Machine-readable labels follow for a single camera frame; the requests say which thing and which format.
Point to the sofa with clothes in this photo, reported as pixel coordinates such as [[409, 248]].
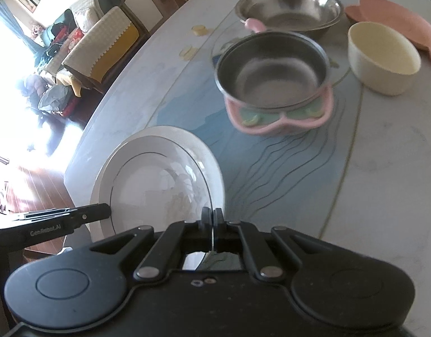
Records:
[[71, 21]]

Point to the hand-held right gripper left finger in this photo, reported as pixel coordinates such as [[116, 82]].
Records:
[[206, 219]]

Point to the dark cloth pile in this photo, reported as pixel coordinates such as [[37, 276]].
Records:
[[50, 101]]

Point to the armchair with beige cover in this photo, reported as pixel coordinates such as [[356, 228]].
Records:
[[96, 49]]

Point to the flat pink plate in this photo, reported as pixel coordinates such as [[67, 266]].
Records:
[[387, 14]]

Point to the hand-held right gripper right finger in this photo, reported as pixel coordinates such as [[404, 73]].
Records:
[[219, 219]]

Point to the white plate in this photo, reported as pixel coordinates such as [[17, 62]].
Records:
[[152, 182]]

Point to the large steel bowl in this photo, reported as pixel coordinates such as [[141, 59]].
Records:
[[289, 10]]

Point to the pink plate green print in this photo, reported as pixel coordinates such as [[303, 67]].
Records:
[[257, 126]]

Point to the cream bowl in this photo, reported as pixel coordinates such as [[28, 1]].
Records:
[[383, 59]]

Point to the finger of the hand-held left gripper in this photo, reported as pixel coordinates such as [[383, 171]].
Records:
[[92, 212]]

